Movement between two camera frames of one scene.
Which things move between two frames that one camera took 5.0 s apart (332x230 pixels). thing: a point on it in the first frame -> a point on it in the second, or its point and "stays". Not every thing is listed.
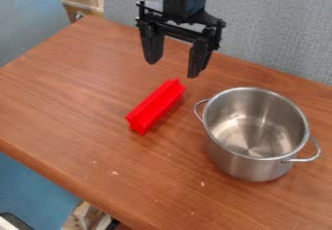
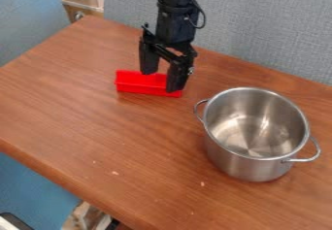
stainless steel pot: (257, 134) stays
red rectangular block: (154, 105) -> (151, 83)
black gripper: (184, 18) -> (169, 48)
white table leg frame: (87, 217) stays
